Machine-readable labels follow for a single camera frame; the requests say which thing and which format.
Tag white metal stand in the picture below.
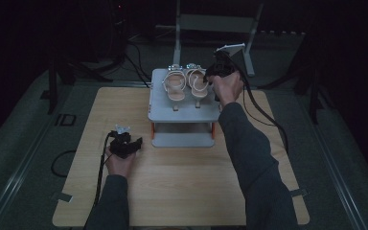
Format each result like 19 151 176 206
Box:
172 0 265 78

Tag black tape floor mark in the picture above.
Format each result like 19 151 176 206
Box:
54 113 78 127

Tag white two-tier shoe rack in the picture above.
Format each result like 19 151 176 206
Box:
148 67 223 149

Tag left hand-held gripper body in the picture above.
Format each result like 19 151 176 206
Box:
108 124 131 159

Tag person's left hand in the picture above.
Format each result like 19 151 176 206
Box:
104 147 137 178

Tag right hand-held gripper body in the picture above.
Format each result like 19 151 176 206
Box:
212 42 246 78

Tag hand-held gripper cable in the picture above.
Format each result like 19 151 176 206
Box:
83 131 114 229
221 50 290 155

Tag black tripod stand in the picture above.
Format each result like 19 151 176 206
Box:
46 0 129 115
258 32 336 126

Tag person's right hand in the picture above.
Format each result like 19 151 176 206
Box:
210 71 244 108

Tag black floor cables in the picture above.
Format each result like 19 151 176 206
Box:
125 40 151 88

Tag beige strappy jewelled sandal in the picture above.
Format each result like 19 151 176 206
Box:
161 63 187 112
185 62 211 109

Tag right hand-held gripper cable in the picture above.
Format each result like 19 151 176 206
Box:
221 50 290 155

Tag grey tape strip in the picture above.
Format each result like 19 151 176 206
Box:
289 188 310 198
56 191 74 204

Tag left hand-held gripper cable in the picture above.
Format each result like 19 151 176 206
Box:
83 131 114 229

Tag black floor cable loop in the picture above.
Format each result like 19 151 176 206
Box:
50 149 78 178

